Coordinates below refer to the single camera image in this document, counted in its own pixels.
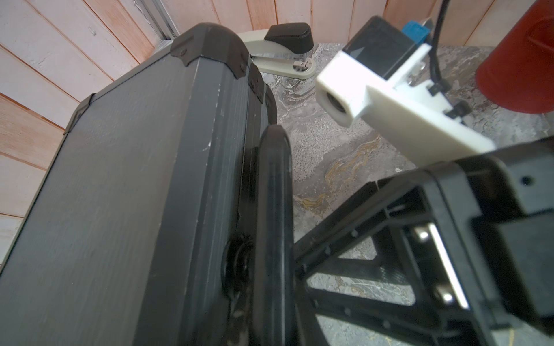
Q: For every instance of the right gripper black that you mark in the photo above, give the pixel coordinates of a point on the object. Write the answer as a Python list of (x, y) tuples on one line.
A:
[(441, 255)]

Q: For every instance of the black poker set case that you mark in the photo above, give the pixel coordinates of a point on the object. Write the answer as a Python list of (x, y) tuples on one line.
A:
[(166, 215)]

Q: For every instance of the red pen cup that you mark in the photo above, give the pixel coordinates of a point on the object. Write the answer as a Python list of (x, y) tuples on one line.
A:
[(518, 74)]

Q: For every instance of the grey black stapler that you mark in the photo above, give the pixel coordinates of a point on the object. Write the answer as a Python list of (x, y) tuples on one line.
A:
[(282, 50)]

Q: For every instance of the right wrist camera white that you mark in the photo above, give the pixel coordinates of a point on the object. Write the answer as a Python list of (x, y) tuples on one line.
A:
[(368, 80)]

